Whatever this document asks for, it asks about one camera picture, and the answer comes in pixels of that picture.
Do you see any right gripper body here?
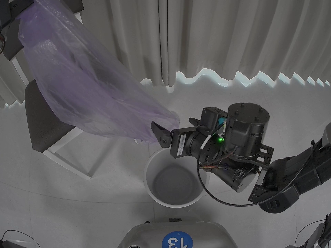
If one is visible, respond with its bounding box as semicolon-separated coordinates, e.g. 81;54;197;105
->
169;128;228;163

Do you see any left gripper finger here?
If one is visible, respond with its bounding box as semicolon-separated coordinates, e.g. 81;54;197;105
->
9;0;35;17
3;18;22;35

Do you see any purple plastic bag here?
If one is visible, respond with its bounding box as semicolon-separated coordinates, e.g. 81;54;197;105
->
18;0;180;144

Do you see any white curtain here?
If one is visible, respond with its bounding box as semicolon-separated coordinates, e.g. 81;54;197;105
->
160;0;331;87
0;0;164;109

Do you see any dark grey white-framed chair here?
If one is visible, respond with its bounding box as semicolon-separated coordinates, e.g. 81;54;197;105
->
0;0;92;181

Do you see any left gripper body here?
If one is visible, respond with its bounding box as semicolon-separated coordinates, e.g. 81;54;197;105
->
0;0;12;29

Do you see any white trash bin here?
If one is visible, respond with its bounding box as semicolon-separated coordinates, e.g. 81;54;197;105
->
143;147;210;207

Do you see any black cable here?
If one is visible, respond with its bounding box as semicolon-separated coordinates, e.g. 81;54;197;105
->
197;149;313;206

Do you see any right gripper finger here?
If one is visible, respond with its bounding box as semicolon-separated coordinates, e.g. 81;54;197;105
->
151;122;172;148

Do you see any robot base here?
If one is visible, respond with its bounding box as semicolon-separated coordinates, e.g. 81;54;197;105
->
124;217;238;248

